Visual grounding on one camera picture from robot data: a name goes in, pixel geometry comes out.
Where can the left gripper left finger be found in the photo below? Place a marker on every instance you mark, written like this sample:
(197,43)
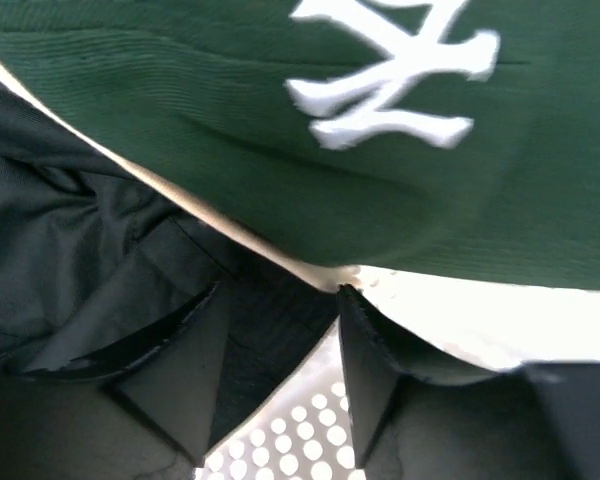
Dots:
(142,408)

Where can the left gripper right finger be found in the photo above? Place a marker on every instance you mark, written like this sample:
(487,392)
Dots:
(417,412)

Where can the beige bucket hat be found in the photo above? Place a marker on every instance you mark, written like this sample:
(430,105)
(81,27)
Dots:
(153,187)

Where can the white perforated plastic basket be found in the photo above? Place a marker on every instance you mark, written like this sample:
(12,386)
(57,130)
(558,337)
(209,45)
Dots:
(302,432)

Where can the dark green baseball cap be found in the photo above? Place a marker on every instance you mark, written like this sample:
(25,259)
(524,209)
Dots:
(451,138)

